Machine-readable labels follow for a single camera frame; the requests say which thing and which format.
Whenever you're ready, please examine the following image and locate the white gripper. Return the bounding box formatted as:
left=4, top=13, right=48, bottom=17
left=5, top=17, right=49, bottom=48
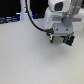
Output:
left=43, top=0, right=75, bottom=44

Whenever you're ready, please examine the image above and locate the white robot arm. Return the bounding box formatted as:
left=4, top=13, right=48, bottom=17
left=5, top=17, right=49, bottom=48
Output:
left=44, top=0, right=84, bottom=46

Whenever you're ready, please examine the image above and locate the black cable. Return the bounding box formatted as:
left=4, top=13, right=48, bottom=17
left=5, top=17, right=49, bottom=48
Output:
left=24, top=0, right=54, bottom=34

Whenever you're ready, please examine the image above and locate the black monitor left background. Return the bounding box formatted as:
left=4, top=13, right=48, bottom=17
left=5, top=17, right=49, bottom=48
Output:
left=0, top=0, right=21, bottom=24

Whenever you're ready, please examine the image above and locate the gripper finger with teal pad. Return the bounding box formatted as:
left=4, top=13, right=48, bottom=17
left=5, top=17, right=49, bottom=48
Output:
left=65, top=35, right=74, bottom=46

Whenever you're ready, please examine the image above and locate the black kcup holder drawer box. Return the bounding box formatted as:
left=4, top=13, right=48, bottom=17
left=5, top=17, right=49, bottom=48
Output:
left=53, top=34, right=75, bottom=45

